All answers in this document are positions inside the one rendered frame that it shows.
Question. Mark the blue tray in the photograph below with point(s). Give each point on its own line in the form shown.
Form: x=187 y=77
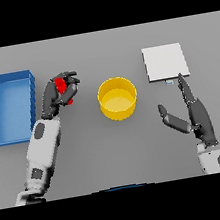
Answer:
x=9 y=108

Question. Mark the pale square measuring scale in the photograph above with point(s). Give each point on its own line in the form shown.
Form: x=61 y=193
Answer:
x=165 y=62

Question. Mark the red beaker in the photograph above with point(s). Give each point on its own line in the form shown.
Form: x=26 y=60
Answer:
x=61 y=87

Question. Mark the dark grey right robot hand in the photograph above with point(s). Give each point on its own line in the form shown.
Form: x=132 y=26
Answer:
x=200 y=117

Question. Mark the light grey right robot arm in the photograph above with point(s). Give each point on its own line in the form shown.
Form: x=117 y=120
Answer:
x=214 y=161

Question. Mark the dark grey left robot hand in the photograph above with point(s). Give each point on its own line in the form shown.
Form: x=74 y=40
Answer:
x=51 y=97

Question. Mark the yellow bowl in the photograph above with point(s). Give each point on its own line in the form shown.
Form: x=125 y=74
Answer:
x=117 y=98

